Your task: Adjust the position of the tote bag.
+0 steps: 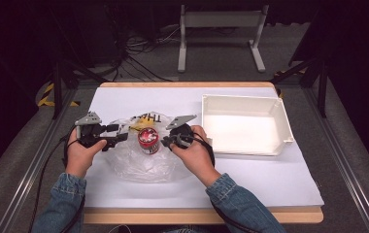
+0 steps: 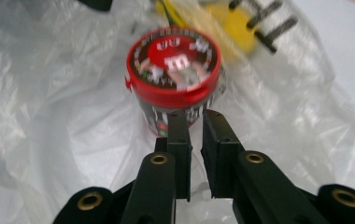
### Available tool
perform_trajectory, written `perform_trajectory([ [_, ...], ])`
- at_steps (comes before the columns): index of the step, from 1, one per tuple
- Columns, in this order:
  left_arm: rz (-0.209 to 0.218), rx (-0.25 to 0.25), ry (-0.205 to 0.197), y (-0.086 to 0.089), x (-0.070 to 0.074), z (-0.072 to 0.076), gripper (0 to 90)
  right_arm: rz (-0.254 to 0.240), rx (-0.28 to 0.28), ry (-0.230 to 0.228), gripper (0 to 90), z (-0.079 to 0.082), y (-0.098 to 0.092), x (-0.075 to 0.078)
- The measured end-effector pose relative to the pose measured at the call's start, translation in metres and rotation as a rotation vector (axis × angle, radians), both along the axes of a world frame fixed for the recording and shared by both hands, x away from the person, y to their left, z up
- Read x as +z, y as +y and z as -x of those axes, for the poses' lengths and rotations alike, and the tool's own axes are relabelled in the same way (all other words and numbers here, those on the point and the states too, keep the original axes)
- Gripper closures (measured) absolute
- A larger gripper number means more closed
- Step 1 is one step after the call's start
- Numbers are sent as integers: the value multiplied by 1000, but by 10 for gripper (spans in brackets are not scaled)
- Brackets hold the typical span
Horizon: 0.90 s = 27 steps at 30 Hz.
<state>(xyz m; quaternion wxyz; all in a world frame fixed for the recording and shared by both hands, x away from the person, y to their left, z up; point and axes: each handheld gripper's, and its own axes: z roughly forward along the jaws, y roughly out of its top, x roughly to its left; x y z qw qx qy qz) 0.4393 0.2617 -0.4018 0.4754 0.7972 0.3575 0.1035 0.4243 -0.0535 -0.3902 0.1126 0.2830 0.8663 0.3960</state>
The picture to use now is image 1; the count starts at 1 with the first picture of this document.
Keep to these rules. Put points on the white plastic tray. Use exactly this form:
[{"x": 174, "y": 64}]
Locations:
[{"x": 244, "y": 132}]

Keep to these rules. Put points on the white metal stand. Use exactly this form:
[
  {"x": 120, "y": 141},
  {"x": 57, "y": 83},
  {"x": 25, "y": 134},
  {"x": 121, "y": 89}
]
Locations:
[{"x": 182, "y": 48}]

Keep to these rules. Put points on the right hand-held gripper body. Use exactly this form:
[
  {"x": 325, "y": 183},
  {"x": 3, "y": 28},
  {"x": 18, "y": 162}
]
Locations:
[{"x": 181, "y": 134}]

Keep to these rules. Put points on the red can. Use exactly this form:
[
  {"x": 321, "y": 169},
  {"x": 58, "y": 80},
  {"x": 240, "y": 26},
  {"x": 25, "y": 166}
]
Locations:
[{"x": 148, "y": 139}]

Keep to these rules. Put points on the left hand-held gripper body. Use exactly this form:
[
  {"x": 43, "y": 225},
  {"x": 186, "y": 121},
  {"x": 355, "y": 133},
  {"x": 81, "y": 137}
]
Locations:
[{"x": 90, "y": 132}]

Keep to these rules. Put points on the yellow black floor tape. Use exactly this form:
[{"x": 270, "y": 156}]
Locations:
[{"x": 43, "y": 100}]

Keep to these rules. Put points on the person's left hand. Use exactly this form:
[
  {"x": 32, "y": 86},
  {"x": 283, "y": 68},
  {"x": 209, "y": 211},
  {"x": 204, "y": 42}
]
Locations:
[{"x": 80, "y": 158}]

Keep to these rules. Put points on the white paper sheet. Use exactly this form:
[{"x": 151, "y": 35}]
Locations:
[{"x": 263, "y": 181}]

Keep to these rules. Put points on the black tripod stand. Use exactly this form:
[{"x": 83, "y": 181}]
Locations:
[
  {"x": 57, "y": 90},
  {"x": 322, "y": 87}
]

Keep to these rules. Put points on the clear plastic bag yellow face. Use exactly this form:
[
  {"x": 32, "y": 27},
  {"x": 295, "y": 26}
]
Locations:
[{"x": 140, "y": 165}]

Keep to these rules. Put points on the metal floor rail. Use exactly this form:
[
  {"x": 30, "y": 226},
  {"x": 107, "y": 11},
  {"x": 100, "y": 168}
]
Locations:
[
  {"x": 344, "y": 168},
  {"x": 20, "y": 194}
]

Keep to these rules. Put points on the person's right hand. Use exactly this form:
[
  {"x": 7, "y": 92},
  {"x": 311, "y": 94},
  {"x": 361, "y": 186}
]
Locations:
[{"x": 197, "y": 158}]

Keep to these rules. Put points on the wooden table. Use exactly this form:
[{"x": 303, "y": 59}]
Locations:
[{"x": 189, "y": 216}]

